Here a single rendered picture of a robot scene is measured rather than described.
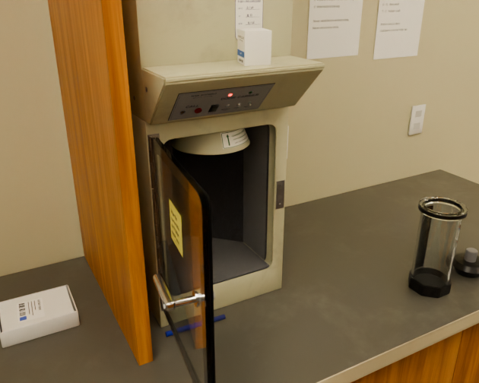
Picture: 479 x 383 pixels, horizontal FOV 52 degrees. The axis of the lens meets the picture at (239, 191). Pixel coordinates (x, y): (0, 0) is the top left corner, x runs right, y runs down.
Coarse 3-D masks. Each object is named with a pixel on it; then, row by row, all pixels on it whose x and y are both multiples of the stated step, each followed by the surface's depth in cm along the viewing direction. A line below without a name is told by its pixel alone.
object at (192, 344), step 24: (168, 168) 81; (168, 192) 84; (192, 192) 68; (168, 216) 86; (192, 216) 70; (168, 240) 90; (192, 240) 72; (168, 264) 93; (192, 264) 75; (192, 288) 77; (168, 312) 101; (192, 312) 80; (192, 336) 82; (192, 360) 85
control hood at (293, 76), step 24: (144, 72) 85; (168, 72) 82; (192, 72) 82; (216, 72) 82; (240, 72) 84; (264, 72) 86; (288, 72) 89; (312, 72) 92; (144, 96) 88; (168, 96) 82; (288, 96) 98
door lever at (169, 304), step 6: (156, 276) 80; (162, 276) 80; (156, 282) 79; (162, 282) 78; (162, 288) 77; (168, 288) 77; (162, 294) 76; (168, 294) 75; (192, 294) 76; (162, 300) 75; (168, 300) 74; (174, 300) 74; (180, 300) 74; (186, 300) 75; (192, 300) 75; (162, 306) 74; (168, 306) 73; (174, 306) 74
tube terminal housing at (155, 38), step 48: (144, 0) 83; (192, 0) 87; (288, 0) 96; (144, 48) 86; (192, 48) 90; (288, 48) 100; (144, 144) 94; (144, 192) 100; (144, 240) 107; (240, 288) 117
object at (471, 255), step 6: (468, 252) 127; (474, 252) 127; (456, 258) 130; (462, 258) 130; (468, 258) 128; (474, 258) 128; (456, 264) 128; (462, 264) 127; (468, 264) 127; (474, 264) 127; (456, 270) 129; (462, 270) 127; (468, 270) 126; (474, 270) 126; (468, 276) 127; (474, 276) 127
